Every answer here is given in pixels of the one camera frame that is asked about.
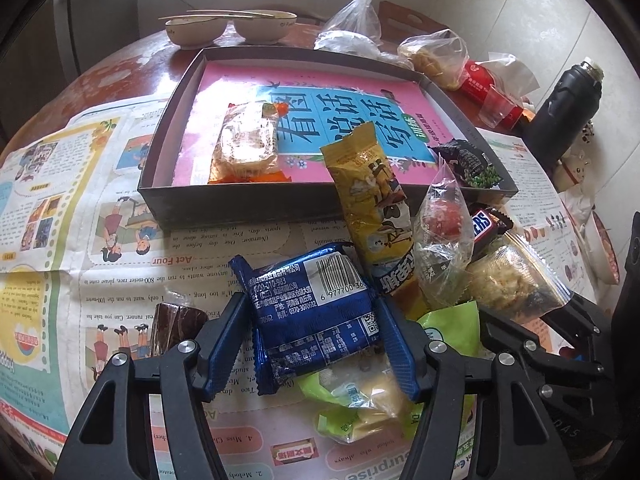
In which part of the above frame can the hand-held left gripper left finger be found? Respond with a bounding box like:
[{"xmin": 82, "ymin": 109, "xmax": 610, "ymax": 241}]
[{"xmin": 62, "ymin": 292, "xmax": 249, "ymax": 480}]

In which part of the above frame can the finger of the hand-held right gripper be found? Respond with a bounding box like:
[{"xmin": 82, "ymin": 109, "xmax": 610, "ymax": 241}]
[
  {"xmin": 480, "ymin": 307, "xmax": 616, "ymax": 401},
  {"xmin": 542, "ymin": 292, "xmax": 615, "ymax": 356}
]

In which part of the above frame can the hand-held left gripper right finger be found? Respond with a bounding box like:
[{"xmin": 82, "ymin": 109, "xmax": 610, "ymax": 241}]
[{"xmin": 379, "ymin": 297, "xmax": 566, "ymax": 480}]

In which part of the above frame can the green milk snack packet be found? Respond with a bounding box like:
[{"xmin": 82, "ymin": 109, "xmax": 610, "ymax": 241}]
[{"xmin": 414, "ymin": 300, "xmax": 482, "ymax": 362}]

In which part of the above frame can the green packet with yellow cake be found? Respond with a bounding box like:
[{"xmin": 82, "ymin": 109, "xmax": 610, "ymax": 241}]
[{"xmin": 297, "ymin": 352, "xmax": 420, "ymax": 447}]

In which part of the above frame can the clear packet with beige cake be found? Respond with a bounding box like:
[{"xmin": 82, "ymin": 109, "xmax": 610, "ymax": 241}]
[{"xmin": 469, "ymin": 237, "xmax": 572, "ymax": 323}]

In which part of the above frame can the blue snack packet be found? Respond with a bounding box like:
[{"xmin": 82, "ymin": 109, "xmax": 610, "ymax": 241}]
[{"xmin": 229, "ymin": 241, "xmax": 387, "ymax": 397}]

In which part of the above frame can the brown chocolate bar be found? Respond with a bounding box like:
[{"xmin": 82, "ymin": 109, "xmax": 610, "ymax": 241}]
[{"xmin": 467, "ymin": 204, "xmax": 516, "ymax": 262}]

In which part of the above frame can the grey cardboard box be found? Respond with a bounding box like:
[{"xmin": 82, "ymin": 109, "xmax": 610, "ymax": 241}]
[{"xmin": 137, "ymin": 46, "xmax": 518, "ymax": 231}]

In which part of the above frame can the yellow snack packet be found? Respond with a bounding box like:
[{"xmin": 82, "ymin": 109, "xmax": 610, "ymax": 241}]
[{"xmin": 319, "ymin": 122, "xmax": 428, "ymax": 313}]

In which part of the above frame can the wrapped brown cake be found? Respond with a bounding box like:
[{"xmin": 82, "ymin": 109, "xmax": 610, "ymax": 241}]
[{"xmin": 151, "ymin": 303, "xmax": 209, "ymax": 359}]

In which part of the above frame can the colourful printed newspaper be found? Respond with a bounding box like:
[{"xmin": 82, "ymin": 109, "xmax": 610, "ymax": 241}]
[
  {"xmin": 0, "ymin": 105, "xmax": 173, "ymax": 273},
  {"xmin": 465, "ymin": 130, "xmax": 603, "ymax": 361},
  {"xmin": 0, "ymin": 210, "xmax": 501, "ymax": 480}
]

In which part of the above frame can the clear packet with red candy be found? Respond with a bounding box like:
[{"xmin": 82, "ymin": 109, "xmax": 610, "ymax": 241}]
[{"xmin": 411, "ymin": 159, "xmax": 477, "ymax": 307}]

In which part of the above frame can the white rabbit figurine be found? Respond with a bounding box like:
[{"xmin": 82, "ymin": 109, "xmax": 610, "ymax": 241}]
[{"xmin": 556, "ymin": 145, "xmax": 597, "ymax": 192}]

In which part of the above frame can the black snack packet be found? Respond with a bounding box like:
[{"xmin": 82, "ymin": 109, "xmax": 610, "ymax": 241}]
[{"xmin": 434, "ymin": 139, "xmax": 502, "ymax": 189}]

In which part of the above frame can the orange snack packet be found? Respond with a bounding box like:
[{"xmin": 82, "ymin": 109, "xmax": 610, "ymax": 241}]
[{"xmin": 207, "ymin": 101, "xmax": 283, "ymax": 184}]

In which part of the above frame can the black thermos bottle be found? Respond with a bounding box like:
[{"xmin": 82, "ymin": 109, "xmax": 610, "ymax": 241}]
[{"xmin": 521, "ymin": 58, "xmax": 604, "ymax": 172}]

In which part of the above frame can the clear plastic cup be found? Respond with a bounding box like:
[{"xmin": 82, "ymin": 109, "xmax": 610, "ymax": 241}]
[{"xmin": 480, "ymin": 84, "xmax": 517, "ymax": 129}]

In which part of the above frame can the pink and blue book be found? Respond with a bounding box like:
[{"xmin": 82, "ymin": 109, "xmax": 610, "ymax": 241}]
[{"xmin": 192, "ymin": 62, "xmax": 468, "ymax": 187}]

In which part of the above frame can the red tissue pack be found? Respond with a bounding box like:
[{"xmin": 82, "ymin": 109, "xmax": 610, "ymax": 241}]
[{"xmin": 459, "ymin": 54, "xmax": 532, "ymax": 129}]

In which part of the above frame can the plastic bag with yellow food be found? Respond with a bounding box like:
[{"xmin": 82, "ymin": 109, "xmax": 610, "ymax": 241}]
[{"xmin": 397, "ymin": 29, "xmax": 472, "ymax": 92}]

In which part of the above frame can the beige bowl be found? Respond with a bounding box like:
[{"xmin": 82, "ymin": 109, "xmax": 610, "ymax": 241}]
[
  {"xmin": 231, "ymin": 11, "xmax": 299, "ymax": 45},
  {"xmin": 165, "ymin": 16, "xmax": 229, "ymax": 51}
]

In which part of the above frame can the clear plastic bag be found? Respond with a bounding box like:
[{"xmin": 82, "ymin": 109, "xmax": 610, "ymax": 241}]
[{"xmin": 314, "ymin": 0, "xmax": 385, "ymax": 57}]

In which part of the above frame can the wooden chair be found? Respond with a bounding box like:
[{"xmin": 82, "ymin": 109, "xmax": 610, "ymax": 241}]
[{"xmin": 377, "ymin": 0, "xmax": 447, "ymax": 37}]

